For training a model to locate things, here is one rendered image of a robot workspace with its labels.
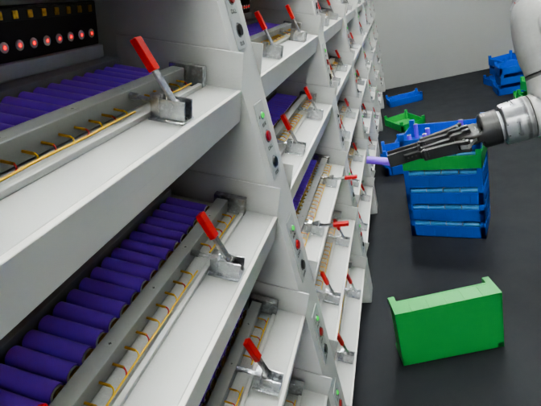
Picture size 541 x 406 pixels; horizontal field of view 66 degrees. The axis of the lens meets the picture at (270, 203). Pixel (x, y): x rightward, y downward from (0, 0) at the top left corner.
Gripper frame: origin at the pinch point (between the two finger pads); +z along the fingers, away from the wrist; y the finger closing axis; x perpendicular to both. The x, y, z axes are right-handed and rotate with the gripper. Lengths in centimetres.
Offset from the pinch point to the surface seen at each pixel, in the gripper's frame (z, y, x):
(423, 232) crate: 7, -74, 66
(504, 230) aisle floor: -24, -72, 73
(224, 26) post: 14, 39, -39
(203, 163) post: 26, 39, -23
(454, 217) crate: -7, -70, 60
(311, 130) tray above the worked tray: 19.1, -3.8, -11.6
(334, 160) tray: 22.7, -30.3, 6.5
